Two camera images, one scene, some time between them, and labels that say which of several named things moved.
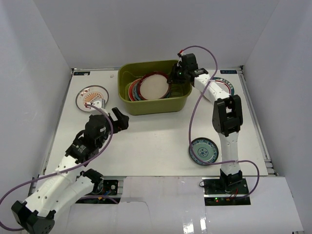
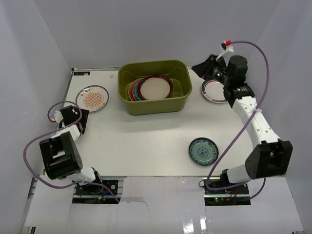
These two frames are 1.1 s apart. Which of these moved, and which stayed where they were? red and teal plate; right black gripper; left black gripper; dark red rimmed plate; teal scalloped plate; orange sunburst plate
Moved: left black gripper; right black gripper
Stayed: dark red rimmed plate; red and teal plate; orange sunburst plate; teal scalloped plate
